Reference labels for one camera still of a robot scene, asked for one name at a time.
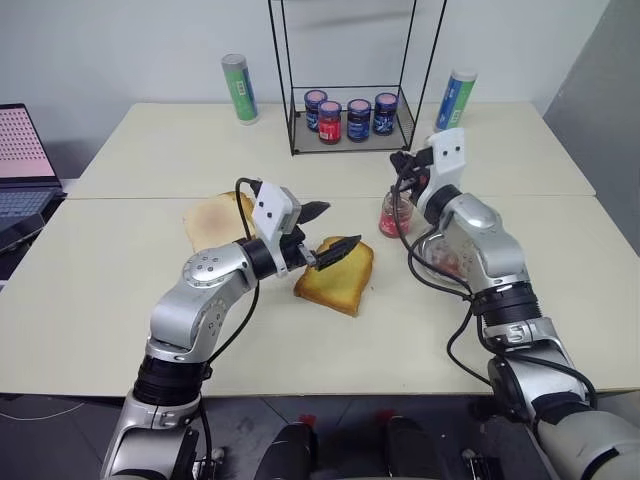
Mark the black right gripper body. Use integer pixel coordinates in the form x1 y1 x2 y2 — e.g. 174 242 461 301
402 145 437 195

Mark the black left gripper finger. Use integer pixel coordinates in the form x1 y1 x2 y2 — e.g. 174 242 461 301
313 233 363 273
299 199 333 227

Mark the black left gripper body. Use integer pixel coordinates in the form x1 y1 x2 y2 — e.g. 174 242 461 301
278 200 321 274

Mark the golden yellow bread slice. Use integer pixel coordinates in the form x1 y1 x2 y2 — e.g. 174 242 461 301
293 235 376 318

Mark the blue label jam jar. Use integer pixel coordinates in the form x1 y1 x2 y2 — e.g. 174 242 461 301
373 92 399 138
304 89 329 134
345 98 372 144

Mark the open glass jam jar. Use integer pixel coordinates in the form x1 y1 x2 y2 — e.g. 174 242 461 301
377 191 416 241

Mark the pale toasted bread slice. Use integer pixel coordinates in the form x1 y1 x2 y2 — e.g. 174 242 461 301
181 191 259 254

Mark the red label jam jar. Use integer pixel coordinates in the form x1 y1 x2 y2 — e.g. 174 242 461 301
317 100 344 147

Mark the green blue cylindrical can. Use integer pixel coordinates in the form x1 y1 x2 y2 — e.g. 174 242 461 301
433 69 479 134
221 52 261 127

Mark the dark rounded shape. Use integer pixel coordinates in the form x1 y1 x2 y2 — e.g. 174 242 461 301
261 421 320 480
383 416 442 480

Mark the open laptop computer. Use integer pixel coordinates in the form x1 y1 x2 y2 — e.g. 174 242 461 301
0 103 68 254

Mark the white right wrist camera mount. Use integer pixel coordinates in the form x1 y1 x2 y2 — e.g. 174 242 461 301
415 127 469 212

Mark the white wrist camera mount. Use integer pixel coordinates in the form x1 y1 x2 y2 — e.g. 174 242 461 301
415 127 469 212
251 182 302 277

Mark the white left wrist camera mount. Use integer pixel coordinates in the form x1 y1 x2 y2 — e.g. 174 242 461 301
251 182 302 277

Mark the black wire rack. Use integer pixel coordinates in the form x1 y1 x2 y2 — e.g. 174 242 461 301
266 0 448 157

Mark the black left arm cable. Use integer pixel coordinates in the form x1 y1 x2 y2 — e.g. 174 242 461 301
197 176 266 480

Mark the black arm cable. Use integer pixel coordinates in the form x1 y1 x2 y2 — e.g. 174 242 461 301
388 164 597 407
197 176 266 480

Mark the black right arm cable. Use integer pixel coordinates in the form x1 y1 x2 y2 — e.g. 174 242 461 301
388 164 597 407

